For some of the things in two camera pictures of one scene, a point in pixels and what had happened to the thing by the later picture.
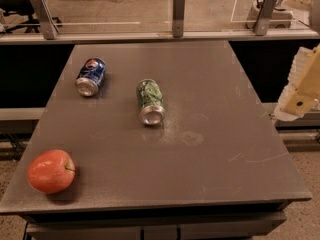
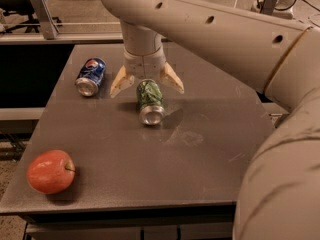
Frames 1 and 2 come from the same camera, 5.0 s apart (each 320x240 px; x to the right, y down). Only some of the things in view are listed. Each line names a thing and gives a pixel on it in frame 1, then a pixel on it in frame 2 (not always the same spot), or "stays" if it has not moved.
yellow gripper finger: x=301 y=93 to x=143 y=58
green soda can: x=150 y=102 stays
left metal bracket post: x=48 y=24 stays
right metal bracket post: x=266 y=12 stays
